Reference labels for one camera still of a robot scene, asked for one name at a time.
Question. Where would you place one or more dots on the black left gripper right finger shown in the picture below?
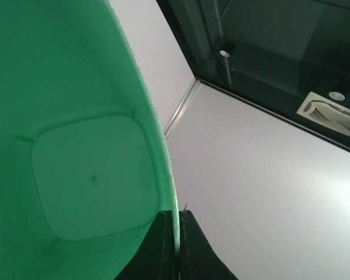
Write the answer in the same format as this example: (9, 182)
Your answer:
(197, 258)

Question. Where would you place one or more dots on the right aluminium frame post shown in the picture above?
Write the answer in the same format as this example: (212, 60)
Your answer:
(181, 108)

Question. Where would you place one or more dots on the green plastic bin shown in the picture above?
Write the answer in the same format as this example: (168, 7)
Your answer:
(84, 168)

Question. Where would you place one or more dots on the ceiling air vent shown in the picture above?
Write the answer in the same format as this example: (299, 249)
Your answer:
(326, 112)

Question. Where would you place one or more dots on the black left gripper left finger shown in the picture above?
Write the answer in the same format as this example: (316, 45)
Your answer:
(154, 259)

